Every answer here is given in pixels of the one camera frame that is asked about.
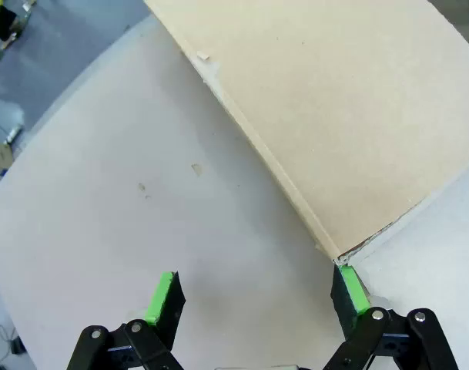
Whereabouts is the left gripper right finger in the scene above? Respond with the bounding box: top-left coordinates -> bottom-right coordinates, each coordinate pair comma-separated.
322,264 -> 458,370

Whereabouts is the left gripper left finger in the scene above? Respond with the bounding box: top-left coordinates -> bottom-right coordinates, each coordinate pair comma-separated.
66,271 -> 187,370

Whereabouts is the black power adapter with cable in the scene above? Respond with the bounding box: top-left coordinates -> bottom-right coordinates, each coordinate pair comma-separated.
0,325 -> 27,356

